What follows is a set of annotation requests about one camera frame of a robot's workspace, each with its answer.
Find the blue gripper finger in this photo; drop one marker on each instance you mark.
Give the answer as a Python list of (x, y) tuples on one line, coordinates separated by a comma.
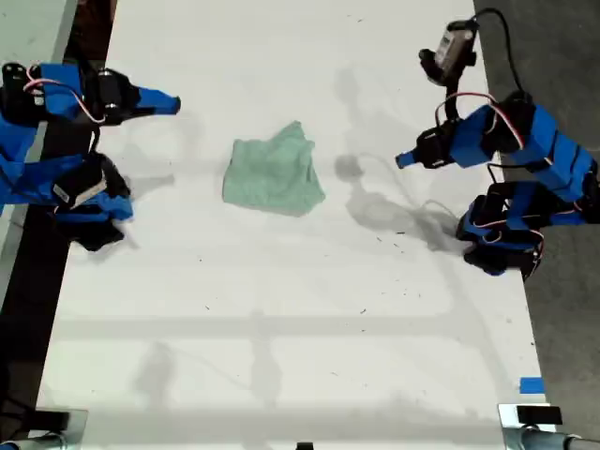
[(410, 162), (412, 154), (157, 97), (159, 108)]

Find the black camera stalk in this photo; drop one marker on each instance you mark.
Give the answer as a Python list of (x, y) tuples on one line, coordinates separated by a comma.
[(452, 100), (96, 143)]

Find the grey metal pipe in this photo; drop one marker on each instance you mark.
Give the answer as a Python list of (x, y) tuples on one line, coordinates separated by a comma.
[(539, 440)]

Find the small black edge clip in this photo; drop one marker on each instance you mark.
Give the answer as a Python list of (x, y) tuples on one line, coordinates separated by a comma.
[(304, 446)]

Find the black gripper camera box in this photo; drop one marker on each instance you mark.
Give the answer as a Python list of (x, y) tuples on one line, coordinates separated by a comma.
[(452, 47), (110, 178)]

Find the black clamp block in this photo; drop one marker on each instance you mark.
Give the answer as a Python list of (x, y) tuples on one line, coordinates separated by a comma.
[(52, 419), (539, 415)]

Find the metal table bracket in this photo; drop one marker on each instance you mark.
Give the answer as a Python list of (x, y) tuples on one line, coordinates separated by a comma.
[(508, 417), (79, 429)]

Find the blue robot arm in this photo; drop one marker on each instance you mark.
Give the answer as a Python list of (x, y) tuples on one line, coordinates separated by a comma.
[(558, 154), (28, 154)]

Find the pale green T-shirt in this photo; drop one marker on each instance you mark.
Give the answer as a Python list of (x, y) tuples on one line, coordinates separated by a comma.
[(272, 178)]

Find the short blue tape strip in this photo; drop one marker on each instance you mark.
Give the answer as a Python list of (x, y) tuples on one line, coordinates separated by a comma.
[(531, 385)]

